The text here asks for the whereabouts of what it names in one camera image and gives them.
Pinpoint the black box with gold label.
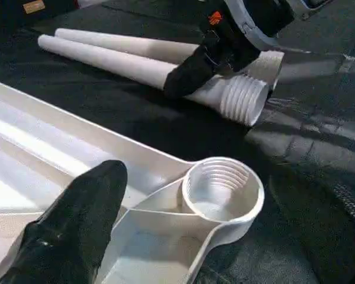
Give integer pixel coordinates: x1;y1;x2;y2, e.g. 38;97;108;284
0;0;78;38

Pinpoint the black work mat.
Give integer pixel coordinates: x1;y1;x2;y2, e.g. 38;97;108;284
0;0;355;284

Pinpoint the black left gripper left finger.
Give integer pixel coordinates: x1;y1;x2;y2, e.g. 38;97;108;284
0;159;128;284

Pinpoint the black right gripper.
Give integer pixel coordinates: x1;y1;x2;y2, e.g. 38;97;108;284
164;0;262;100

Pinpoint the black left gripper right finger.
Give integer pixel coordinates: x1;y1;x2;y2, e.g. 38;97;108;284
333;183;355;234

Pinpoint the white plastic table top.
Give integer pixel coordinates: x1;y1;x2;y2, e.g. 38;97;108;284
0;78;266;284

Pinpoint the white plastic table leg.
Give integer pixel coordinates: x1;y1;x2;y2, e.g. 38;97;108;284
37;34;269;127
54;28;285;92

